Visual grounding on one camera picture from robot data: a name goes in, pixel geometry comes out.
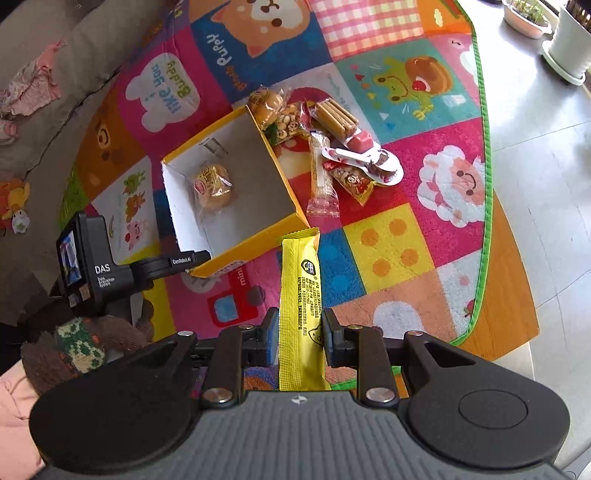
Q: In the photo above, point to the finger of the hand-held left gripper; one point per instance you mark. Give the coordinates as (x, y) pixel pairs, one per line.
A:
(175, 264)

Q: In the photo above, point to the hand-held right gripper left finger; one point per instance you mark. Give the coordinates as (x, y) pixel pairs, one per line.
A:
(272, 339)

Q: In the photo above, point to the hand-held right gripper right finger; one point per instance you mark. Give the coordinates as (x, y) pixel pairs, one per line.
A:
(328, 337)

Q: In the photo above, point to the yellow snack bar packet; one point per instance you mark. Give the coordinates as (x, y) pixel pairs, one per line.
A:
(299, 286)

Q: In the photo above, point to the bun with pink label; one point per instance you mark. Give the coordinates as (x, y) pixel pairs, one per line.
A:
(213, 187)

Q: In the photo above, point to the yellow cardboard box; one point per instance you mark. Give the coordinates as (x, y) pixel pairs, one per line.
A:
(244, 184)

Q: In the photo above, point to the clear puffed grain bar packet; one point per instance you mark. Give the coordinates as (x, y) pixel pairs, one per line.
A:
(319, 175)

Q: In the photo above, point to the heart-print jelly cup pack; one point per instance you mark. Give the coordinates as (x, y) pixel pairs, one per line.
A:
(364, 161)

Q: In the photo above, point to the green peanut snack packet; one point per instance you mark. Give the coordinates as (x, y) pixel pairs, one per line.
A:
(288, 124)

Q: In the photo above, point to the clear brown bun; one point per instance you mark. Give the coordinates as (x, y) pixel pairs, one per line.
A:
(265, 106)

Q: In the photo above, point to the pink candy packet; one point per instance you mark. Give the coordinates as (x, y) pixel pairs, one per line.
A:
(362, 141)

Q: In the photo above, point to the wafer stick packet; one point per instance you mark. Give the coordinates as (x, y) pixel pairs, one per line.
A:
(336, 117)

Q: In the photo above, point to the person's left forearm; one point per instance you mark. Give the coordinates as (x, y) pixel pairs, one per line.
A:
(14, 415)

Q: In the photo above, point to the person's left hand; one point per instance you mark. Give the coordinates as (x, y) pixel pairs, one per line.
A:
(83, 346)

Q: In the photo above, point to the small white plush toy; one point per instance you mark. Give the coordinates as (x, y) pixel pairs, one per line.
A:
(21, 224)

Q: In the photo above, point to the orange plush toy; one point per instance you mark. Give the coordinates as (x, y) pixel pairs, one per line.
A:
(11, 196)

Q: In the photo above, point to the colourful cartoon play mat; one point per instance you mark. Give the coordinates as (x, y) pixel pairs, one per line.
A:
(406, 240)

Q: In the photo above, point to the red snack packet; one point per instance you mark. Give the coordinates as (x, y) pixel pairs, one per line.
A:
(351, 182)

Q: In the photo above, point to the pink floral clothes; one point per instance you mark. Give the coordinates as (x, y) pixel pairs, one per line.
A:
(32, 87)

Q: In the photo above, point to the grey sofa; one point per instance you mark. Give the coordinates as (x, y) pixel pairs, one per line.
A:
(83, 55)

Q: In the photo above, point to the shallow white planter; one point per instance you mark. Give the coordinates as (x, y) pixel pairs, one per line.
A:
(524, 18)

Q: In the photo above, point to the tall white flower pot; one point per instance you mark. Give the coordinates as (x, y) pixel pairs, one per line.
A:
(572, 41)

